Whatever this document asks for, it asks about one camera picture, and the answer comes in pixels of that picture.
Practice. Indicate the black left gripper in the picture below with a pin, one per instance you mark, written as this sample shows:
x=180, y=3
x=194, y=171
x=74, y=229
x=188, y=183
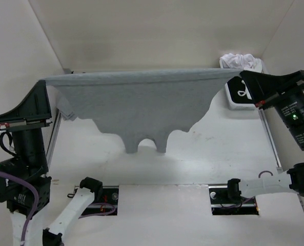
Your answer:
x=35, y=109

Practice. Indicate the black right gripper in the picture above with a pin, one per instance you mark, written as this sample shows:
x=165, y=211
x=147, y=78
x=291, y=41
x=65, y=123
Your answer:
x=262, y=85

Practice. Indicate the grey tank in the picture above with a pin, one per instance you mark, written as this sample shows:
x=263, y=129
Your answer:
x=138, y=105
x=65, y=109

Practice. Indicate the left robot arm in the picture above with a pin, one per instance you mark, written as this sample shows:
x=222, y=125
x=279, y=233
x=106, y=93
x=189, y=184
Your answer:
x=24, y=183

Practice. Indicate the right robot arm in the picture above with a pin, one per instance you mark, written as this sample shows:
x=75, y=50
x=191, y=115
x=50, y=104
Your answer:
x=291, y=111

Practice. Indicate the black tank top in basket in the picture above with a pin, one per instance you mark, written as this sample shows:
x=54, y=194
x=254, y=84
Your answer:
x=238, y=91

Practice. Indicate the white tank top in basket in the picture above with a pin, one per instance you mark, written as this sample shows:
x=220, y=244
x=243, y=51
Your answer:
x=241, y=62

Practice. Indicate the folded grey tank top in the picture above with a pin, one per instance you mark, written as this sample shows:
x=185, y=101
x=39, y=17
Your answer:
x=65, y=109

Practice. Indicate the white plastic laundry basket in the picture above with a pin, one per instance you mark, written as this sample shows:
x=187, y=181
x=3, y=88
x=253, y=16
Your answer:
x=234, y=106

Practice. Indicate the left metal table rail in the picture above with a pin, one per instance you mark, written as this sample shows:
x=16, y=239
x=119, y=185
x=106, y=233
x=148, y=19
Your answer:
x=54, y=132

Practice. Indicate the metal table rail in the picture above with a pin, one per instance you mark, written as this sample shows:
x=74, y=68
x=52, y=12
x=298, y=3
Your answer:
x=270, y=139
x=54, y=132

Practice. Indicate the right metal table rail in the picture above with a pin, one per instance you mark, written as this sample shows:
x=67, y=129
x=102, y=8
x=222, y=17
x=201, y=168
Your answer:
x=270, y=139

